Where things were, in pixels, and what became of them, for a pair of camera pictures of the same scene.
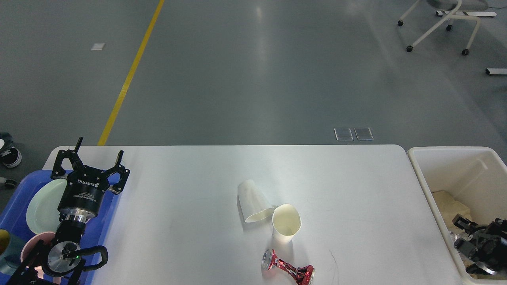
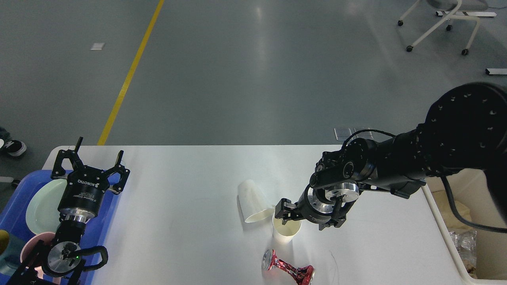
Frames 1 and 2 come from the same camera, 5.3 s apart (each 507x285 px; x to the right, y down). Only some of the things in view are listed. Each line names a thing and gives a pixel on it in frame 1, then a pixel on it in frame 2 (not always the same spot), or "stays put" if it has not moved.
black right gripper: x=492 y=245 -> x=320 y=203
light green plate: x=42 y=212 stays put
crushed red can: x=301 y=275 stays put
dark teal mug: x=10 y=260 stays put
